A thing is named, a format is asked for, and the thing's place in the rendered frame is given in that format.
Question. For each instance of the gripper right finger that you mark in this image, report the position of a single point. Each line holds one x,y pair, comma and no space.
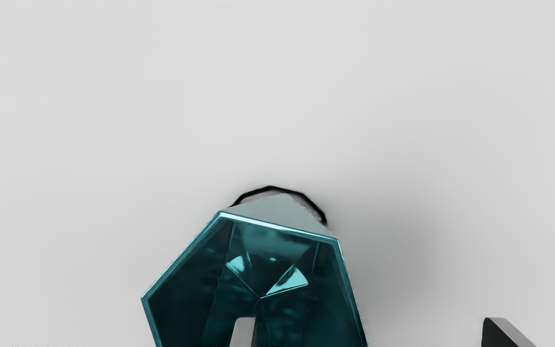
499,335

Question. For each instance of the teal faceted mug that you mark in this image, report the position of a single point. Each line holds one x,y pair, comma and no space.
277,241

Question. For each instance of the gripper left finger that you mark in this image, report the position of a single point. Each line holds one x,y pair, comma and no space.
244,335

